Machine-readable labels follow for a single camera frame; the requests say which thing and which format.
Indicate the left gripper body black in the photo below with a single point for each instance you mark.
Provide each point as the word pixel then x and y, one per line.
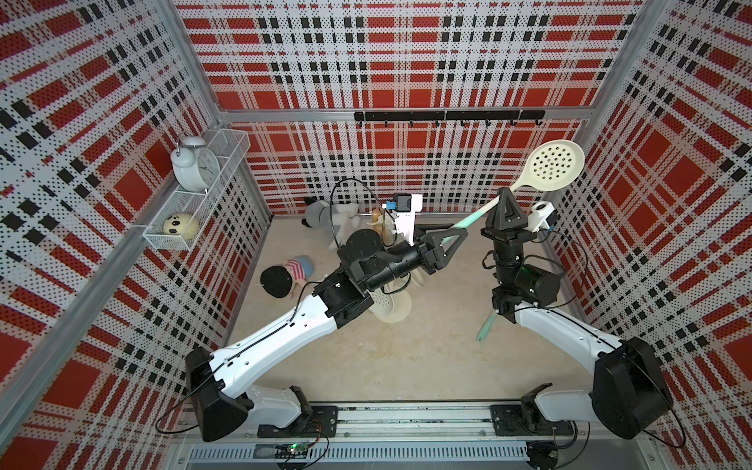
pixel 403 260

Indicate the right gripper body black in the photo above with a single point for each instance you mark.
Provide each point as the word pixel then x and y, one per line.
pixel 508 253

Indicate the cream utensil rack stand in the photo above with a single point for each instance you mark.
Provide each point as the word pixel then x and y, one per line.
pixel 392 303

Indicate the cream skimmer green handle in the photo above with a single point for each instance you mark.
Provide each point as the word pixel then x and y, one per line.
pixel 552 166
pixel 487 327

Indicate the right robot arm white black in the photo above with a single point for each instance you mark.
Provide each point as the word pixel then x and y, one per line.
pixel 628 392

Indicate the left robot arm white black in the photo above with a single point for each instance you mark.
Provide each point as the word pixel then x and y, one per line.
pixel 222 384

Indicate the grey white plush toy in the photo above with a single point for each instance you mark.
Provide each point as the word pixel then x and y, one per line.
pixel 339 221

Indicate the small doll black hat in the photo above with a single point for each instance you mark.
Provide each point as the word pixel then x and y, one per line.
pixel 281 280

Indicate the cream round face ball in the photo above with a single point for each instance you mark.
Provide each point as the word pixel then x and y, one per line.
pixel 184 225

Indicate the white alarm clock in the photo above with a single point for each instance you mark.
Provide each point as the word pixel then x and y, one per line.
pixel 195 166

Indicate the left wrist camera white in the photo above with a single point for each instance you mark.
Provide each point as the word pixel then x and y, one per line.
pixel 402 210

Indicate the black wall hook rail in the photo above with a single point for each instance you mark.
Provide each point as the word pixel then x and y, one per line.
pixel 440 116

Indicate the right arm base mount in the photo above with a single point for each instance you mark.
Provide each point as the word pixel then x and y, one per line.
pixel 508 421

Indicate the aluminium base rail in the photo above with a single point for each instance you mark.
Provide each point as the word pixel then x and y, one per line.
pixel 415 435

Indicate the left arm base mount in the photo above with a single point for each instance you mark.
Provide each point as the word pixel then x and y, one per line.
pixel 321 420

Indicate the white wire shelf basket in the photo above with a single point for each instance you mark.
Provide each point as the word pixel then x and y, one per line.
pixel 228 200

